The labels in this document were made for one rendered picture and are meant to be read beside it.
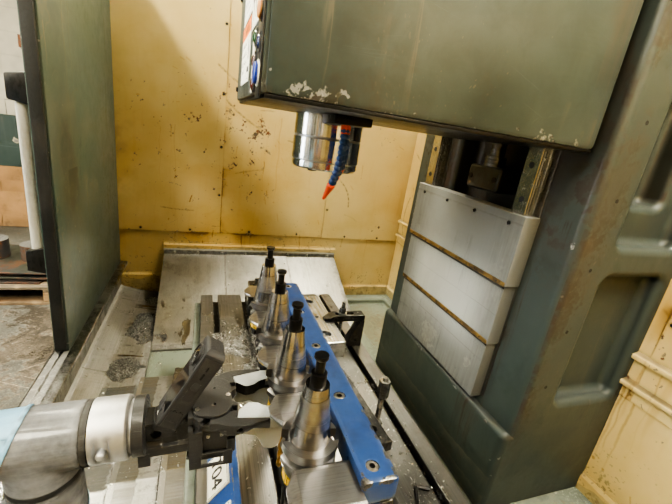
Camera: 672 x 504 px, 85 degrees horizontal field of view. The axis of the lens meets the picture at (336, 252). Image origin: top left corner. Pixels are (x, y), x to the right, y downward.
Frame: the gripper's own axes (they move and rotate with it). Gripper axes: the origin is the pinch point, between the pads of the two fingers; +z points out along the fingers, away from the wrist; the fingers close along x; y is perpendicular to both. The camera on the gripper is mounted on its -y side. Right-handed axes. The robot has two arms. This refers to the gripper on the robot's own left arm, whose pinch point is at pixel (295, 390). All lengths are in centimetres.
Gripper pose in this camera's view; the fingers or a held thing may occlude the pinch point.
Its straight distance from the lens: 55.4
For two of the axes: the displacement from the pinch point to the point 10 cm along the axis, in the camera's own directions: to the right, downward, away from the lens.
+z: 9.4, 0.0, 3.3
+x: 3.1, 3.4, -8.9
